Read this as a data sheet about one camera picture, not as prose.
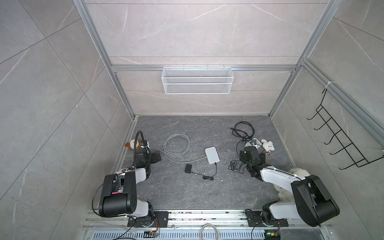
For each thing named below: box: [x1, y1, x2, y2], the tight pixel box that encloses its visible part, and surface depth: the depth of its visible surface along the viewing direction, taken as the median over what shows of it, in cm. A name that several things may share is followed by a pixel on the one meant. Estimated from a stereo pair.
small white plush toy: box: [261, 138, 275, 156], surface depth 100 cm
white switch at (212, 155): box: [205, 146, 221, 164], surface depth 97 cm
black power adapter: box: [184, 162, 218, 181], surface depth 92 cm
